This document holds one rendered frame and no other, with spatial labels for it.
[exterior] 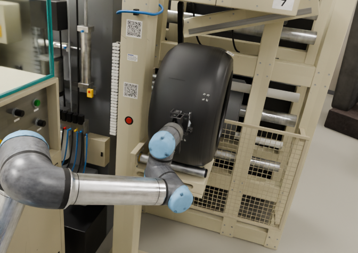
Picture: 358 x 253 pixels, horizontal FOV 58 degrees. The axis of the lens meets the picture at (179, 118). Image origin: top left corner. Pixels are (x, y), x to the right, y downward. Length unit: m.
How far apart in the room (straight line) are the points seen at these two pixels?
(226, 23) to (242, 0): 0.20
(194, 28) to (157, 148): 0.99
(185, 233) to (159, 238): 0.20
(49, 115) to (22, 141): 0.76
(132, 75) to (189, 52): 0.30
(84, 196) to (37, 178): 0.12
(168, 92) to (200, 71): 0.16
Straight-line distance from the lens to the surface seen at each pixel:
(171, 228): 2.57
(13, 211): 0.96
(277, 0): 1.63
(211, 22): 1.79
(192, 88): 1.29
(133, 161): 1.57
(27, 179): 0.78
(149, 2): 1.46
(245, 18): 1.77
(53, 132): 1.65
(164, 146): 0.95
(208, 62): 1.36
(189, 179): 1.57
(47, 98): 1.60
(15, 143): 0.87
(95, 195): 0.81
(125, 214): 1.95
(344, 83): 4.98
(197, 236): 2.54
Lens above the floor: 1.74
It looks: 24 degrees down
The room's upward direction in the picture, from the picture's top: 7 degrees clockwise
